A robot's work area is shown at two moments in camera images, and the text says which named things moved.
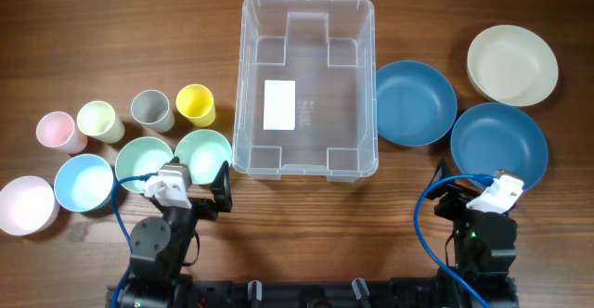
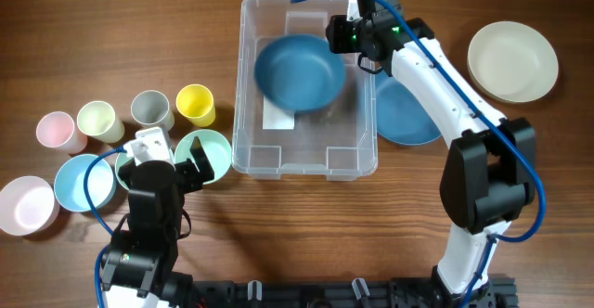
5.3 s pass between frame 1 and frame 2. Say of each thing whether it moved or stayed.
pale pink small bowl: stayed
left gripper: moved
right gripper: moved
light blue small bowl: stayed
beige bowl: stayed
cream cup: stayed
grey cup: stayed
